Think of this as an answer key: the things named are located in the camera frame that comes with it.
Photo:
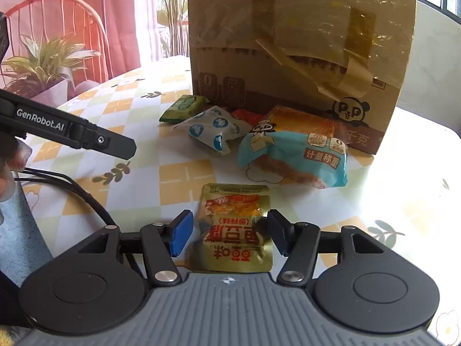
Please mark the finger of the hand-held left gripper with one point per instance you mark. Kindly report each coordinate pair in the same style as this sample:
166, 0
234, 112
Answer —
3, 36
111, 144

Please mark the small green snack packet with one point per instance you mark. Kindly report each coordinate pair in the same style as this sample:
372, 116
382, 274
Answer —
183, 106

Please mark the gold snack packet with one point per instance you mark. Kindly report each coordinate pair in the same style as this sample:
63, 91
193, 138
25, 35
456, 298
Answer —
234, 230

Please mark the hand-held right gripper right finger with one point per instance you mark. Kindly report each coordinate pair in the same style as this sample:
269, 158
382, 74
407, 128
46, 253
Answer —
279, 232

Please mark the orange bread packet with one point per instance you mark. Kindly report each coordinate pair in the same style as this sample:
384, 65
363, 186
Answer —
302, 120

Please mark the brown cardboard box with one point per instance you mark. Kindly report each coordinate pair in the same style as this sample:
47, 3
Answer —
288, 14

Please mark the red snack packet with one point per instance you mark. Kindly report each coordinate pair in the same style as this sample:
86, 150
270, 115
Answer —
246, 117

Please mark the person's left hand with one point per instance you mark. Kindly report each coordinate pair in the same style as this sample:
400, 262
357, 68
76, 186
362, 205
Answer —
16, 155

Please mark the printed backdrop cloth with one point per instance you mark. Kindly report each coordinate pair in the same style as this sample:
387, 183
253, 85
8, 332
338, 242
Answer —
119, 25

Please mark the white blue-dotted snack packet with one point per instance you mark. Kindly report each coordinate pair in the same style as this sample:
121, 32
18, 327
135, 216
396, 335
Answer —
212, 126

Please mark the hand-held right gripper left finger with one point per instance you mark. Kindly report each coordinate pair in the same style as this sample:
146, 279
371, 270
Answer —
182, 234

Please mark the light blue snack packet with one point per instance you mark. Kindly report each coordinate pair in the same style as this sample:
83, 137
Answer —
288, 151

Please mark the clear plastic box liner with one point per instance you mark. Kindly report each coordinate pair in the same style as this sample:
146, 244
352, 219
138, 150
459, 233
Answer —
392, 43

